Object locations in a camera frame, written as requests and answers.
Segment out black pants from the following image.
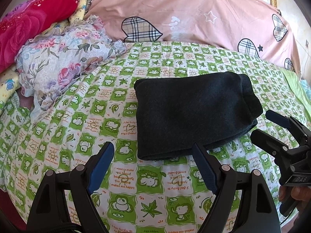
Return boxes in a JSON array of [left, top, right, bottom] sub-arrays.
[[134, 72, 263, 160]]

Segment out person's right hand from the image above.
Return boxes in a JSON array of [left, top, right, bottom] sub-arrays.
[[279, 186, 311, 211]]

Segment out plain green cloth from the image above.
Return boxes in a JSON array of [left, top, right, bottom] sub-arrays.
[[280, 68, 310, 119]]

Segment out pink quilt with plaid hearts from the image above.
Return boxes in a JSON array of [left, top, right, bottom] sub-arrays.
[[86, 0, 301, 74]]

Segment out floral ruffled pillow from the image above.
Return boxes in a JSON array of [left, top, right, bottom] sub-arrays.
[[15, 15, 127, 124]]

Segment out red rose blanket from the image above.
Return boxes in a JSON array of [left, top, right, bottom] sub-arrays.
[[1, 0, 78, 72]]

